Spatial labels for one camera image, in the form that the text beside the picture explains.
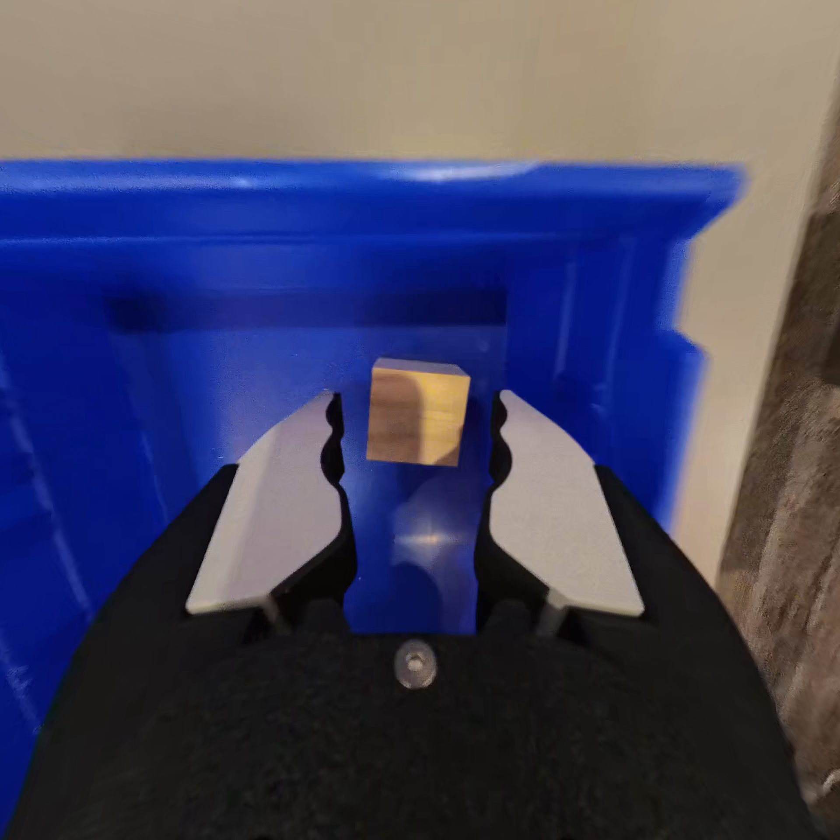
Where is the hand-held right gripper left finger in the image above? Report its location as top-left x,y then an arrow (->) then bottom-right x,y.
185,390 -> 358,637

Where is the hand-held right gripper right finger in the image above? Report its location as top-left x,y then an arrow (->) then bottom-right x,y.
476,390 -> 646,637

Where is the blue plastic bin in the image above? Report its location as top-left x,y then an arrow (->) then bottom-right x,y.
0,157 -> 746,834

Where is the pale grained wooden cube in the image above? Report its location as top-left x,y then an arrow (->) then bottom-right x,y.
365,357 -> 472,467

